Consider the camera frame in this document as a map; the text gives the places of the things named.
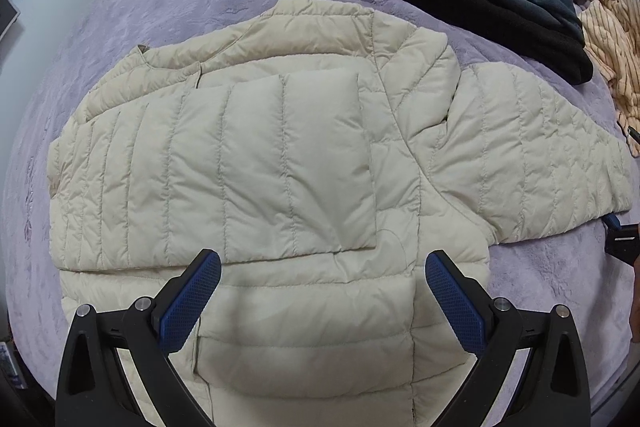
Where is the dark flat object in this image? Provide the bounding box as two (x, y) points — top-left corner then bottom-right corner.
(0, 0), (23, 42)

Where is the beige striped shirt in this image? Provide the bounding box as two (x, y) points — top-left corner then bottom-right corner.
(560, 0), (640, 148)

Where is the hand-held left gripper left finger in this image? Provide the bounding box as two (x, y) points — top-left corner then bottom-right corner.
(55, 249), (222, 427)

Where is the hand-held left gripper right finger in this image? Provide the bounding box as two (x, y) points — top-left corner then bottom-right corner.
(424, 250), (593, 427)

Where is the cream puffer jacket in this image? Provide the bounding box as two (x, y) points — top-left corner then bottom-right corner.
(47, 0), (632, 427)

